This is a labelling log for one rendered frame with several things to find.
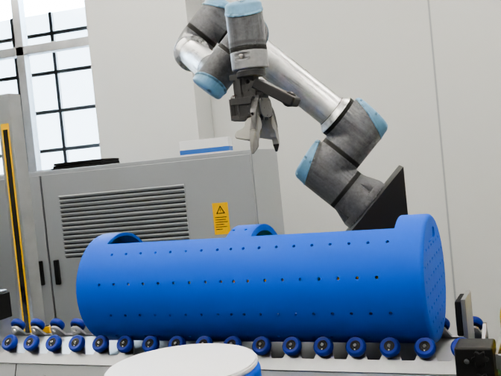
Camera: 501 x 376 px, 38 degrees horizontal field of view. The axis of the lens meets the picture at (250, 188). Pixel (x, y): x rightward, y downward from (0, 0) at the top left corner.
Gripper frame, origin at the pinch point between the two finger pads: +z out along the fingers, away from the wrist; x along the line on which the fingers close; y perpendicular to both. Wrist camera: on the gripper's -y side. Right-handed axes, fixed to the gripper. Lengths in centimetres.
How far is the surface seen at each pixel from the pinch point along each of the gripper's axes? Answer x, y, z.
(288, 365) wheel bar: 12, -4, 48
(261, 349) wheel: 12.1, 2.2, 44.6
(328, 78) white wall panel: -264, 65, -43
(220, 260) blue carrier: 12.5, 9.9, 23.6
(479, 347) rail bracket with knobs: 23, -48, 41
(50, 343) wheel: 12, 63, 43
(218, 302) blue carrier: 14.6, 10.4, 32.9
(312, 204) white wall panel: -260, 83, 33
